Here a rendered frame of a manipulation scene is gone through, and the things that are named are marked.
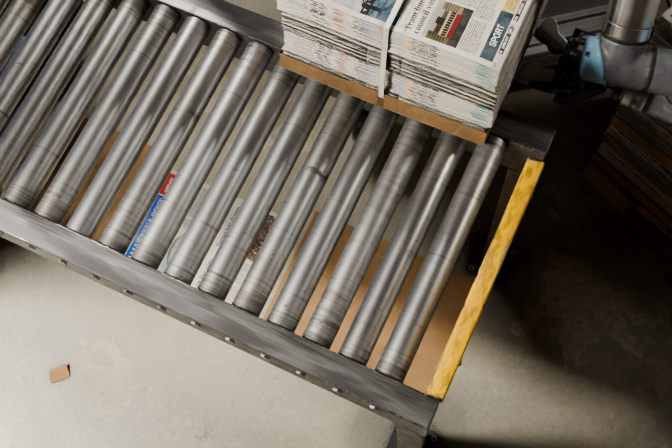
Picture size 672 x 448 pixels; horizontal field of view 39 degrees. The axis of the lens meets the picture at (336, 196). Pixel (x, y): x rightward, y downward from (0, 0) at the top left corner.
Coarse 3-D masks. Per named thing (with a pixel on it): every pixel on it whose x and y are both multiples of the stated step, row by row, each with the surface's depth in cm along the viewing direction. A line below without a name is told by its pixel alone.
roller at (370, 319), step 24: (456, 144) 161; (432, 168) 159; (456, 168) 162; (432, 192) 158; (408, 216) 157; (432, 216) 158; (408, 240) 155; (384, 264) 155; (408, 264) 155; (384, 288) 153; (360, 312) 153; (384, 312) 152; (360, 336) 151; (360, 360) 150
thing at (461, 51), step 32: (448, 0) 144; (480, 0) 143; (512, 0) 143; (544, 0) 159; (416, 32) 141; (448, 32) 141; (480, 32) 141; (512, 32) 141; (416, 64) 146; (448, 64) 142; (480, 64) 139; (512, 64) 147; (416, 96) 155; (448, 96) 151; (480, 96) 146; (480, 128) 154
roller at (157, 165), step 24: (216, 48) 170; (216, 72) 169; (192, 96) 167; (168, 120) 166; (192, 120) 167; (168, 144) 164; (144, 168) 163; (168, 168) 164; (144, 192) 162; (120, 216) 160; (144, 216) 162; (120, 240) 159
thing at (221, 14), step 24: (120, 0) 182; (168, 0) 174; (192, 0) 173; (216, 0) 173; (216, 24) 171; (240, 24) 171; (264, 24) 171; (240, 48) 177; (336, 96) 177; (504, 120) 161; (528, 120) 161; (528, 144) 160
